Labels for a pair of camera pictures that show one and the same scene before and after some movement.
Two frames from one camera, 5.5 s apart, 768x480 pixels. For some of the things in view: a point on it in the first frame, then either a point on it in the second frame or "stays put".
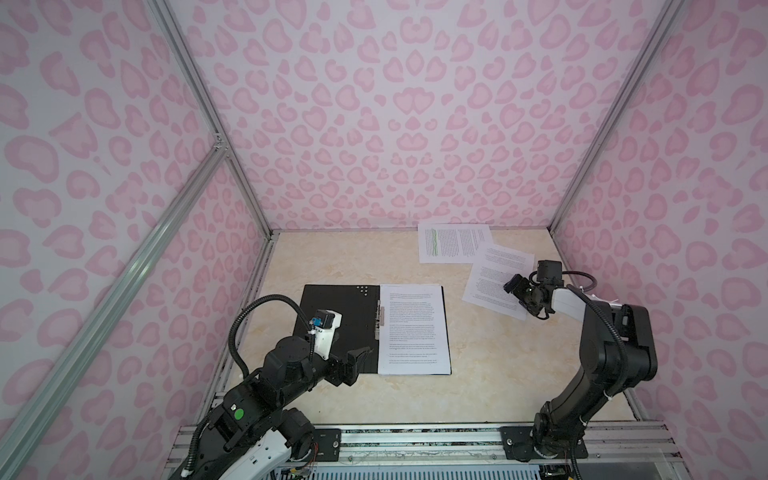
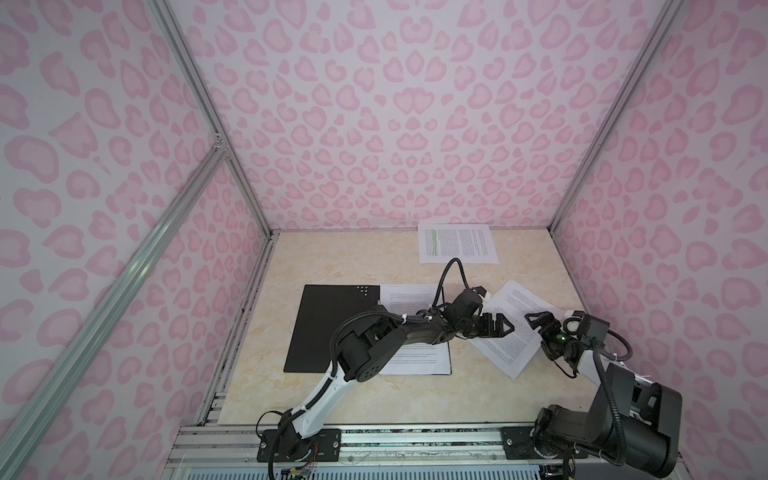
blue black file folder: [359, 305] stays put
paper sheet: [413, 339] stays put
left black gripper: [339, 374] -> [487, 332]
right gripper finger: [518, 284] -> [544, 320]
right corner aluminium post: [665, 17] stays put
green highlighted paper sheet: [451, 243] stays put
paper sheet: [492, 268] -> [513, 352]
